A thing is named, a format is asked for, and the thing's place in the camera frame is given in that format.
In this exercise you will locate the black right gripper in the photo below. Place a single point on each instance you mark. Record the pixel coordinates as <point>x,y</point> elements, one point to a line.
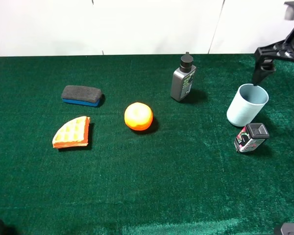
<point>281,50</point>

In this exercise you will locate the light blue plastic cup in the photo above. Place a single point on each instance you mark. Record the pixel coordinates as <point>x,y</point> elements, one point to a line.
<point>246,104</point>

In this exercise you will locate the grey object bottom right corner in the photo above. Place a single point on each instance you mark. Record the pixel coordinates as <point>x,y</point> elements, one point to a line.
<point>284,229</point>

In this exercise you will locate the small black capped printed bottle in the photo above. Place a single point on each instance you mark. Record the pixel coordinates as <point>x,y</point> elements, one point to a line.
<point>251,137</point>

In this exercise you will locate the grey bottle with black cap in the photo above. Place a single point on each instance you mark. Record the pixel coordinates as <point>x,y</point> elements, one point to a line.
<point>182,78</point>

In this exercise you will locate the orange fruit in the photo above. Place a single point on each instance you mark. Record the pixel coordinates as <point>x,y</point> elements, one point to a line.
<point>138,116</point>

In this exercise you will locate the grey and blue board eraser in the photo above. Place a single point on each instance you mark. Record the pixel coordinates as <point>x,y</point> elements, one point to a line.
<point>81,95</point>

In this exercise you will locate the green velvet table cloth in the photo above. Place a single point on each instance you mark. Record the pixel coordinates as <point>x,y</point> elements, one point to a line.
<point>181,176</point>

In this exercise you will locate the yellow orange waffle wedge toy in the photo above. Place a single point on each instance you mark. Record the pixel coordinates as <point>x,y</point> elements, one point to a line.
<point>74,133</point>

